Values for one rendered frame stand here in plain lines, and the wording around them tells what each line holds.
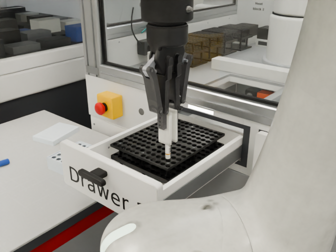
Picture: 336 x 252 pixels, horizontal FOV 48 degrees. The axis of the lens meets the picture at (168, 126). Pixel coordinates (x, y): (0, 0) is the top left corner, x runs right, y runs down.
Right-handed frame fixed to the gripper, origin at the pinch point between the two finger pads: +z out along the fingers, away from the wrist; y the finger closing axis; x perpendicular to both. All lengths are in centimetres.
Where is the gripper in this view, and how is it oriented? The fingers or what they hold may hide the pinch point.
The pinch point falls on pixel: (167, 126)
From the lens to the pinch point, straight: 75.3
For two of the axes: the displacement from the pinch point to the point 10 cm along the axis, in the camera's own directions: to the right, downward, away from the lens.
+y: -6.4, 3.2, -7.0
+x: 7.7, 2.6, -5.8
